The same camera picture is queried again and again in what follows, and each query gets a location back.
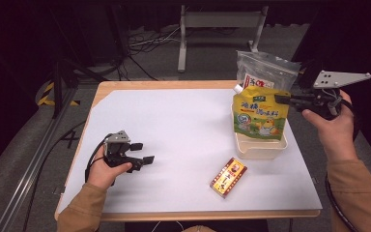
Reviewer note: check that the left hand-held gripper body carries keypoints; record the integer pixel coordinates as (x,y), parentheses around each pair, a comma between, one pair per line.
(117,138)

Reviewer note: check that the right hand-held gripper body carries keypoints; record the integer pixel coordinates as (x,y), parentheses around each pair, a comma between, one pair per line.
(331,79)

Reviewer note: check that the yellow spout pouch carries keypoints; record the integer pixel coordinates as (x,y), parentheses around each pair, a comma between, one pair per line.
(259,116)

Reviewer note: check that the clear bag of dark dried food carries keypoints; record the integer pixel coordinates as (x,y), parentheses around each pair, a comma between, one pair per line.
(265,69)

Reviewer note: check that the cream plastic container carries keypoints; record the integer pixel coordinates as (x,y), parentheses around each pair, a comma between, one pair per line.
(261,150)

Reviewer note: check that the person's left hand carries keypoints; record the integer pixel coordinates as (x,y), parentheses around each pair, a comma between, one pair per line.
(103,175)

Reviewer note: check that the person's right hand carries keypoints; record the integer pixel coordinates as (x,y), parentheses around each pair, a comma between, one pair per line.
(336,135)

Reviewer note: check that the white table mat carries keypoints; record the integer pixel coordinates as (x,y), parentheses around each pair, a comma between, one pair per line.
(180,129)

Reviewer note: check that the black metal stand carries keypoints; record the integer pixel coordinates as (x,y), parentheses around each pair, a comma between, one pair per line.
(58,83)

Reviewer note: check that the small red and yellow box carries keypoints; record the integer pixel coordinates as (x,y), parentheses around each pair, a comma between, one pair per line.
(228,178)

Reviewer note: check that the yellow and black floor tape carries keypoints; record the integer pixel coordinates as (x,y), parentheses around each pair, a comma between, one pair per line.
(46,93)

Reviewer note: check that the white metal stand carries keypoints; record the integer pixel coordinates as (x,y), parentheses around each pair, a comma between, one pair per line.
(220,20)

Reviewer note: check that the aluminium rail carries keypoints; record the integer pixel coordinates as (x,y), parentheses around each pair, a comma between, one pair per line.
(35,161)

